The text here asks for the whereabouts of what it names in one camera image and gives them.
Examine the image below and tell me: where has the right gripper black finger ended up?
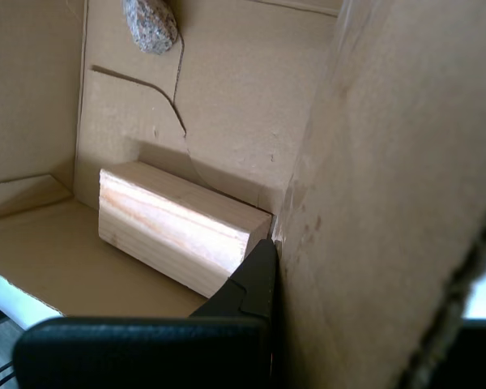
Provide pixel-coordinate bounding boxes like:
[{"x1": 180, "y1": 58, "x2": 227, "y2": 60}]
[
  {"x1": 431, "y1": 318, "x2": 486, "y2": 389},
  {"x1": 12, "y1": 238, "x2": 279, "y2": 389}
]

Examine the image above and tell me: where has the light wooden block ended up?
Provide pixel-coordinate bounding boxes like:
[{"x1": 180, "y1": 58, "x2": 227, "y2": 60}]
[{"x1": 98, "y1": 160, "x2": 273, "y2": 300}]

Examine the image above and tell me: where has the brown cardboard box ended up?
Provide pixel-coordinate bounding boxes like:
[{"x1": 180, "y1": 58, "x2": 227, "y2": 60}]
[{"x1": 0, "y1": 0, "x2": 486, "y2": 389}]

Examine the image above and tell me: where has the pinkish speckled granite rock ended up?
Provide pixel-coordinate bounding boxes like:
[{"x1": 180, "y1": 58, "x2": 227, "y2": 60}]
[{"x1": 121, "y1": 0, "x2": 178, "y2": 55}]

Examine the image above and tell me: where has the black cable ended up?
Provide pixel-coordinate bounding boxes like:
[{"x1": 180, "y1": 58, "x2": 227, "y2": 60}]
[{"x1": 0, "y1": 362, "x2": 16, "y2": 388}]

